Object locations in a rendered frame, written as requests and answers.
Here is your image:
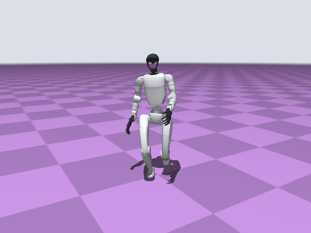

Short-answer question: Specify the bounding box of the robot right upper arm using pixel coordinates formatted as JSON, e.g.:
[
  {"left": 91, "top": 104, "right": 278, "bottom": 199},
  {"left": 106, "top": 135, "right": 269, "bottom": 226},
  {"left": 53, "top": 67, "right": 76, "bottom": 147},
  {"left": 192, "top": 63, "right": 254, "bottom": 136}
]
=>
[{"left": 134, "top": 76, "right": 144, "bottom": 102}]

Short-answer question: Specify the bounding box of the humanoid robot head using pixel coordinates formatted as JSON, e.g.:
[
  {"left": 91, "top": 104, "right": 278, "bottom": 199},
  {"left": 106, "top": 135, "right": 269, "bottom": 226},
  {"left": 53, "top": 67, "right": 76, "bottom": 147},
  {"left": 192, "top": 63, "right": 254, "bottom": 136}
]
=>
[{"left": 146, "top": 54, "right": 159, "bottom": 75}]

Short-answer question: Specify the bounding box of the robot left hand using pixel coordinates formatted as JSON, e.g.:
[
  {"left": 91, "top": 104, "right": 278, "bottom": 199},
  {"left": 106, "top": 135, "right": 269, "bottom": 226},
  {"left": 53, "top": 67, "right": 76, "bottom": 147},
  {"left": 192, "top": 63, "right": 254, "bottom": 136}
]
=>
[{"left": 162, "top": 108, "right": 172, "bottom": 126}]

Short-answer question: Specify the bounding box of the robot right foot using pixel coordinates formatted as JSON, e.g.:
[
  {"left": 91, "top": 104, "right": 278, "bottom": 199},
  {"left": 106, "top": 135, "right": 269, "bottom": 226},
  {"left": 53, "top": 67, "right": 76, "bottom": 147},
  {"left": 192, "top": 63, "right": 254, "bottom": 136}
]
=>
[{"left": 147, "top": 167, "right": 155, "bottom": 178}]

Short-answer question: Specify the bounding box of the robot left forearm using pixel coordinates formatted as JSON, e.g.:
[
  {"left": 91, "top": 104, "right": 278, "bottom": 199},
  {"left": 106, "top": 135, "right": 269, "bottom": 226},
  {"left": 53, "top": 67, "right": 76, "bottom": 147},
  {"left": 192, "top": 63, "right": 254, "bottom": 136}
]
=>
[{"left": 167, "top": 94, "right": 177, "bottom": 112}]

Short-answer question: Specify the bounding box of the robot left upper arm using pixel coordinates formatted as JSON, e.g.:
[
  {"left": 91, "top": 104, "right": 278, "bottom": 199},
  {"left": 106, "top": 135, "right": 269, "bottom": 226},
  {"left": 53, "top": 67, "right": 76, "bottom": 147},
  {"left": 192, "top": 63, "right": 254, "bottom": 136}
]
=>
[{"left": 164, "top": 74, "right": 176, "bottom": 100}]

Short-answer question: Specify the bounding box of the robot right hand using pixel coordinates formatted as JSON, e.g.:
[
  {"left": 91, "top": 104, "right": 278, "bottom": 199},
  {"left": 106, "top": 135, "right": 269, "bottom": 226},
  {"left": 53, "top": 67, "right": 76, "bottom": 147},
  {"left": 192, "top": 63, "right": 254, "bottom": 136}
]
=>
[{"left": 126, "top": 115, "right": 135, "bottom": 134}]

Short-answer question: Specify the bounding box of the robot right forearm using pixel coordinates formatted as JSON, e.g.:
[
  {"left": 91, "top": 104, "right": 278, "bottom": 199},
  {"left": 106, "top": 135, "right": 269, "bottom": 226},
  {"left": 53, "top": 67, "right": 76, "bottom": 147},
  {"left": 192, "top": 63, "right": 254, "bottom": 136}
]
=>
[{"left": 130, "top": 96, "right": 139, "bottom": 120}]

